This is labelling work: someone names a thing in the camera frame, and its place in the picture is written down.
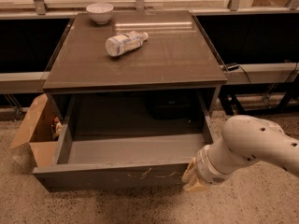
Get small black device on ledge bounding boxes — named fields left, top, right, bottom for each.
left=223, top=63, right=239, bottom=72

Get open cardboard box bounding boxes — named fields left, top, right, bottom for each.
left=10, top=94, right=58, bottom=167

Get white plastic bottle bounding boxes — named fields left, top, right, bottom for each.
left=106, top=31, right=149, bottom=57

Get black stand leg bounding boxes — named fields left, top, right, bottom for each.
left=219, top=88, right=246, bottom=115

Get items inside cardboard box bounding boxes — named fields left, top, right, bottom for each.
left=51, top=117, right=63, bottom=141

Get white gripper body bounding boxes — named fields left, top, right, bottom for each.
left=195, top=145, right=232, bottom=185

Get grey top drawer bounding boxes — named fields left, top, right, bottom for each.
left=34, top=91, right=215, bottom=190

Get white ceramic bowl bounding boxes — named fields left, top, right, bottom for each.
left=86, top=3, right=114, bottom=24

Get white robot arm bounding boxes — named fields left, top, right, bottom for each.
left=182, top=115, right=299, bottom=191

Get dark grey drawer cabinet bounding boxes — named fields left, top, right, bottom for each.
left=42, top=9, right=229, bottom=143

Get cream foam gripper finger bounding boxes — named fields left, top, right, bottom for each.
left=182, top=158, right=197, bottom=183
left=183, top=177, right=209, bottom=192

